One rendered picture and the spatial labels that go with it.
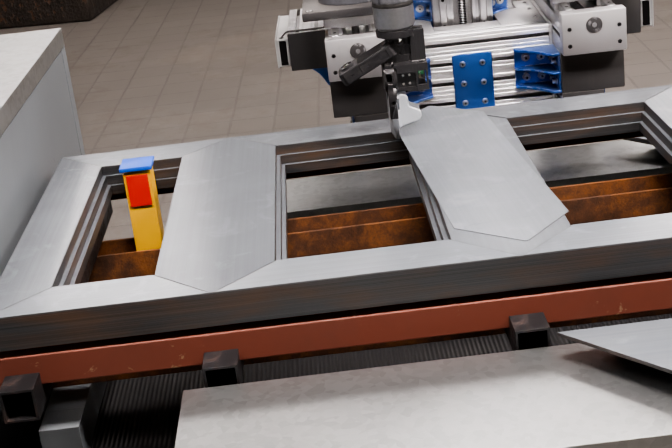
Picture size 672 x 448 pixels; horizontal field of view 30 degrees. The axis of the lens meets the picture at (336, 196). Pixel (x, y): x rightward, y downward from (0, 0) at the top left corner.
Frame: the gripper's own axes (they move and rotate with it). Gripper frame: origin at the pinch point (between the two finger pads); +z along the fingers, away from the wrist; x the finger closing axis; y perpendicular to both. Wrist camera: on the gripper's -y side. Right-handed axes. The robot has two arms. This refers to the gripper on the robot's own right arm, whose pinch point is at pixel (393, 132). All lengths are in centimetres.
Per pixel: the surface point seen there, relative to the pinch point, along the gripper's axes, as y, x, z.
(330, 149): -12.2, 2.3, 2.6
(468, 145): 12.7, -10.5, 0.7
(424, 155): 4.4, -13.2, 0.7
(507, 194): 15.1, -37.4, 0.7
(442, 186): 5.5, -30.1, 0.7
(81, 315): -50, -62, 2
